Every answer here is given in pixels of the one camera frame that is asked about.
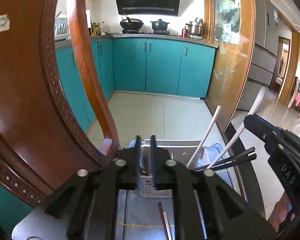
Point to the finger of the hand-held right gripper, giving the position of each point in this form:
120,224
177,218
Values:
258,127

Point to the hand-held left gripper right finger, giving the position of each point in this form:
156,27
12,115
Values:
153,160

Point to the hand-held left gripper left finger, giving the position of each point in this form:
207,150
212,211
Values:
138,160

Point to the white plastic utensil basket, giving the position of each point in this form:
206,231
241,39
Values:
185,152

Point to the white chopsticks pair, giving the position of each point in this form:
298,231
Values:
227,146

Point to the brown chopsticks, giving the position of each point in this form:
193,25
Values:
160,208

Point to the white chopstick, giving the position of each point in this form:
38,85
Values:
207,135
166,220

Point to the person's right hand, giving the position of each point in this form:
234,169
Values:
280,212

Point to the light blue cloth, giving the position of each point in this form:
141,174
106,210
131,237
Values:
140,212

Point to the brown wooden door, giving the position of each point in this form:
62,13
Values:
280,67

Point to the wood framed glass door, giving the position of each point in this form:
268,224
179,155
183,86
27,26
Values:
230,67

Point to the silver refrigerator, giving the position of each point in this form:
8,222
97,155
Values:
262,55

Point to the teal base cabinets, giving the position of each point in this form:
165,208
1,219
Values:
162,65

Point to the blue fridge label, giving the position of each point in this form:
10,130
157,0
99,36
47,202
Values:
275,17

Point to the stainless steel pot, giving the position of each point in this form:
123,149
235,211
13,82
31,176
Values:
195,27

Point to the red bottle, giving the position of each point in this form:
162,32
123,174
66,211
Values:
184,32

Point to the gas stove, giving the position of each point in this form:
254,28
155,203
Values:
146,32

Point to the black lidded pot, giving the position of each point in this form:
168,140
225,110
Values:
160,25

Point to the black wok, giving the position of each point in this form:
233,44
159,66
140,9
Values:
132,24

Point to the condiment bottles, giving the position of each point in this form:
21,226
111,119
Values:
98,28

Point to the carved wooden chair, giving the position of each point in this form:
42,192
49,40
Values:
22,80

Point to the dish rack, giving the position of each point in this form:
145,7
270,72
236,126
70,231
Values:
61,27

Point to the white square sticker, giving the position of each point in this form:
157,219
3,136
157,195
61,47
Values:
1,23

